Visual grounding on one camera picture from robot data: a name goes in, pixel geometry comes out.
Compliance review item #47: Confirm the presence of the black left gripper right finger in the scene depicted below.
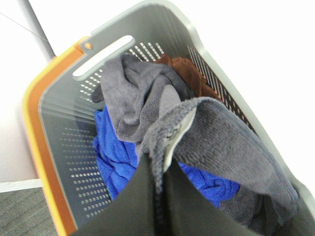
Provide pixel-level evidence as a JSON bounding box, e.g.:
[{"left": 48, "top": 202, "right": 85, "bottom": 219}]
[{"left": 163, "top": 161, "right": 257, "bottom": 236}]

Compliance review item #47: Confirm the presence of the dark grey towel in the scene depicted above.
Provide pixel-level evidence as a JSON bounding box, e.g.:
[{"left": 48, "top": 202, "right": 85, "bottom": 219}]
[{"left": 136, "top": 97, "right": 299, "bottom": 234}]

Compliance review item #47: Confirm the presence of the blue towel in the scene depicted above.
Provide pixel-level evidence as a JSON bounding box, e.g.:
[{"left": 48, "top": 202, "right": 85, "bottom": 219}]
[{"left": 93, "top": 106, "right": 240, "bottom": 208}]

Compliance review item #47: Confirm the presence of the orange basket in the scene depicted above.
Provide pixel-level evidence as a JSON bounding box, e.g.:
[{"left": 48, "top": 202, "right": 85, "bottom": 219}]
[{"left": 22, "top": 36, "right": 88, "bottom": 236}]

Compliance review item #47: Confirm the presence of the light grey towel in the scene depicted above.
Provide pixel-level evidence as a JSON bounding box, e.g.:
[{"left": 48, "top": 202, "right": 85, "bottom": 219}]
[{"left": 92, "top": 54, "right": 194, "bottom": 143}]

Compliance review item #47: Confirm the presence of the brown towel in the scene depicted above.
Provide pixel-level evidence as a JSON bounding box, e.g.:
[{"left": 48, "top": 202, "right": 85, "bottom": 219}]
[{"left": 155, "top": 54, "right": 222, "bottom": 102}]

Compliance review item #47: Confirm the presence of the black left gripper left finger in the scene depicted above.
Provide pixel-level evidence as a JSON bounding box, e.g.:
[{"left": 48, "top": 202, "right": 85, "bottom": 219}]
[{"left": 73, "top": 156, "right": 155, "bottom": 236}]

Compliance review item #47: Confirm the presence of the grey perforated laundry basket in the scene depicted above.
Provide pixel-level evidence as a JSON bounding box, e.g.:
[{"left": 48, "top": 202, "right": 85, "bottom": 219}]
[{"left": 38, "top": 0, "right": 315, "bottom": 236}]

